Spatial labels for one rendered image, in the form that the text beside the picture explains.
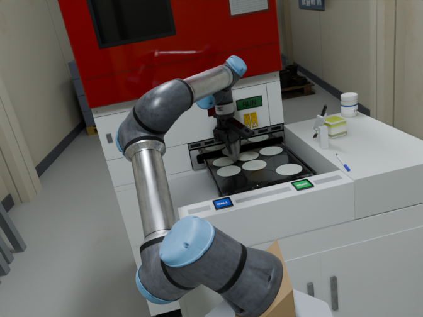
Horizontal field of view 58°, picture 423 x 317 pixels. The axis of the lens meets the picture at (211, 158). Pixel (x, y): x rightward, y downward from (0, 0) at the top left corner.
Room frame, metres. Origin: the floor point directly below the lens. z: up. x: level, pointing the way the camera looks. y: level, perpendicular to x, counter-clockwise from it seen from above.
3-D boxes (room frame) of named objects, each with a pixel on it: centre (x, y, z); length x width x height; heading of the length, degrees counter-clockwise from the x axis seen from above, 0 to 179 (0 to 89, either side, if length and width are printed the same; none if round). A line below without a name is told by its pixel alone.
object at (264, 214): (1.06, -0.14, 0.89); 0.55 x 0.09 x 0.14; 97
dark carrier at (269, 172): (1.43, -0.17, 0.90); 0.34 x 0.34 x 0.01; 7
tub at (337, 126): (1.44, -0.50, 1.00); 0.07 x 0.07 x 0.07; 16
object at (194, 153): (1.63, -0.13, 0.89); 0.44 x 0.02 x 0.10; 97
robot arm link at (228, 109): (1.48, -0.08, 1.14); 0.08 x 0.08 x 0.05
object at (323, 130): (1.35, -0.42, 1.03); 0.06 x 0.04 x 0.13; 7
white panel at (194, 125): (1.63, 0.05, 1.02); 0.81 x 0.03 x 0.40; 97
